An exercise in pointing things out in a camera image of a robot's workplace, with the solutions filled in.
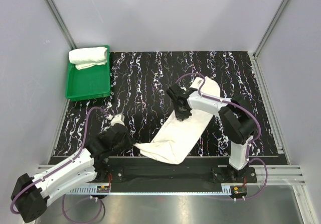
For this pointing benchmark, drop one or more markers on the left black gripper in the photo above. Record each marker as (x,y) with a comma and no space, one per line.
(130,143)

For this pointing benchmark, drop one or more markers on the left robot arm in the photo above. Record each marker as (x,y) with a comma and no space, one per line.
(32,195)

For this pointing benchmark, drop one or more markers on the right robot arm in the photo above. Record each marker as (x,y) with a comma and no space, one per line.
(239,125)

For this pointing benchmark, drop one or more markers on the left connector board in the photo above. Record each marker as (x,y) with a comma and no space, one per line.
(103,189)

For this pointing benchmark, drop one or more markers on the large white towel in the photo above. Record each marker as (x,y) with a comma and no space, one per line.
(88,57)

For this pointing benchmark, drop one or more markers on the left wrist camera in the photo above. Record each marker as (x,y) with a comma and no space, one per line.
(117,119)

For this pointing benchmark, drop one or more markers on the right connector board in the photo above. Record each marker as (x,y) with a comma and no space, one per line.
(239,190)

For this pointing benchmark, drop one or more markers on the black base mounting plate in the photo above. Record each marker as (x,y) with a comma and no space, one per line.
(202,171)

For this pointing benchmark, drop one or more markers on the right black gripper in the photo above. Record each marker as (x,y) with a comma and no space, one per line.
(184,116)

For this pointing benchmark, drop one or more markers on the aluminium frame rail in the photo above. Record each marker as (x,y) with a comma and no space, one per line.
(273,175)

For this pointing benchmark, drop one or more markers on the grey slotted cable duct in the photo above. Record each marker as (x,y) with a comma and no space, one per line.
(118,189)

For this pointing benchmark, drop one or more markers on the connector board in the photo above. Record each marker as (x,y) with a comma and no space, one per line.
(103,189)
(239,190)

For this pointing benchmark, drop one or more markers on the small white towel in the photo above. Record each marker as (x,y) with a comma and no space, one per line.
(175,139)

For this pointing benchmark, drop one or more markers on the green plastic tray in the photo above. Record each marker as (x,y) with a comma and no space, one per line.
(88,83)

